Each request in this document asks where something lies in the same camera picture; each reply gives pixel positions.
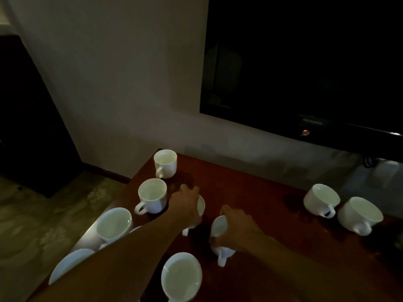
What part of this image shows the person's right hand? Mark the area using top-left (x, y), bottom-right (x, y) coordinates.
top-left (210, 204), bottom-right (267, 254)

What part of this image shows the person's left hand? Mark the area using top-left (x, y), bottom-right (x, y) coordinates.
top-left (168, 184), bottom-right (203, 230)

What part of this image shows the group of white cups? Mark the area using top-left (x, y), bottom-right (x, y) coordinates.
top-left (96, 149), bottom-right (178, 244)

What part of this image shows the person's left forearm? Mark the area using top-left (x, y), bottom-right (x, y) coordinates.
top-left (26, 213), bottom-right (189, 302)

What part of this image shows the person's right forearm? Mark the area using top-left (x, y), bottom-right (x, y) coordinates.
top-left (249, 234), bottom-right (403, 302)

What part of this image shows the dark red wooden table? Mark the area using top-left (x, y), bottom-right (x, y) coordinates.
top-left (28, 148), bottom-right (403, 302)

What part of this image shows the dark wooden cabinet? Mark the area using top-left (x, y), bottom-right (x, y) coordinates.
top-left (0, 34), bottom-right (84, 198)

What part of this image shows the black wall television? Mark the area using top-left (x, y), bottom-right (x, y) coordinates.
top-left (200, 0), bottom-right (403, 163)

